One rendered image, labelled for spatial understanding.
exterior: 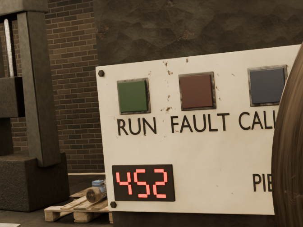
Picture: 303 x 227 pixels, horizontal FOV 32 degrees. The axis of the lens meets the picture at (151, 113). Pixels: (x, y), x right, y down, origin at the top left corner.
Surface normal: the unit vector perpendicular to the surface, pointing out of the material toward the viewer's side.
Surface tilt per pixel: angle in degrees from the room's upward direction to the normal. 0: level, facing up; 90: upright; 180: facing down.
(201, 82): 90
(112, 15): 90
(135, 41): 90
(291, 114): 90
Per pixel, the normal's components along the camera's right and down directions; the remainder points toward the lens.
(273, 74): -0.42, 0.08
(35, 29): 0.82, -0.06
